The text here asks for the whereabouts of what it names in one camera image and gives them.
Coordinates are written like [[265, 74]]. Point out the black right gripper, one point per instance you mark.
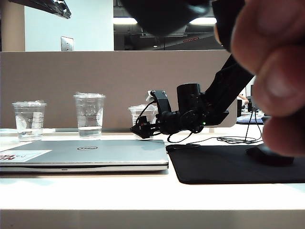
[[169, 121]]

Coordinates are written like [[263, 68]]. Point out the clear cup with white label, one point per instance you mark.
[[135, 117]]

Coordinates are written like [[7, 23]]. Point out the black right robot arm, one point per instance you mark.
[[221, 95]]

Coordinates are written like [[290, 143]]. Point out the tall clear lidded cup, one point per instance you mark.
[[89, 114]]

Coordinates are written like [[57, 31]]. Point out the silver Dell laptop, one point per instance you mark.
[[95, 155]]

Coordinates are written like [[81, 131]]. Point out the short clear lidded cup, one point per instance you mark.
[[26, 126]]

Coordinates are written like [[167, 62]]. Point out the white sticker on laptop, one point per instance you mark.
[[23, 155]]

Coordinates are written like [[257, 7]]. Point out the person's bare hand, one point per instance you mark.
[[281, 59]]

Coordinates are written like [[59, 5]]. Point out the white partition support foot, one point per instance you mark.
[[212, 130]]

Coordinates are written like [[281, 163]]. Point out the grey-brown desk partition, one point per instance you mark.
[[95, 71]]

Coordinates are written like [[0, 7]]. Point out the black mouse pad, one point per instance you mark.
[[214, 164]]

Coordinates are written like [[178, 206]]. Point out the red LED display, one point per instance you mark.
[[190, 39]]

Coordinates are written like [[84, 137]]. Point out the background seated person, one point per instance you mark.
[[243, 98]]

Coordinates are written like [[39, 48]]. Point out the blue patterned cloth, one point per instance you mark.
[[247, 120]]

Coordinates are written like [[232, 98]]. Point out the bright ceiling light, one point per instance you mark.
[[205, 21], [124, 21]]

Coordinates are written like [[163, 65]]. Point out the black computer mouse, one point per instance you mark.
[[262, 156]]

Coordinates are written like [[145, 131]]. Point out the black overhead rack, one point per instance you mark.
[[47, 7]]

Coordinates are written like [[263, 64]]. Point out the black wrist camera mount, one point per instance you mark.
[[163, 100]]

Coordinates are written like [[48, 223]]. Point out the silver wall switch plate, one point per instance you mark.
[[67, 43]]

